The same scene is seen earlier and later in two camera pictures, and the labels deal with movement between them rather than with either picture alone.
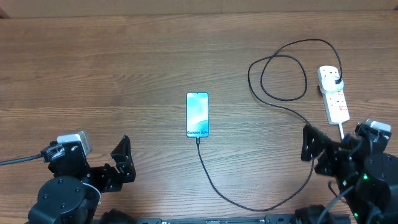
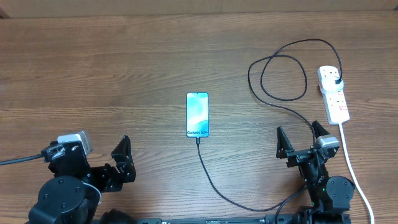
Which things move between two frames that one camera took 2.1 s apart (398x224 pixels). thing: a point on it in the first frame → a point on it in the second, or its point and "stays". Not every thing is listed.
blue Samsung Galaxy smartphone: x=197 y=114 stays
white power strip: x=336 y=104 stays
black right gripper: x=333 y=159 → x=284 y=150
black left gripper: x=125 y=164 stays
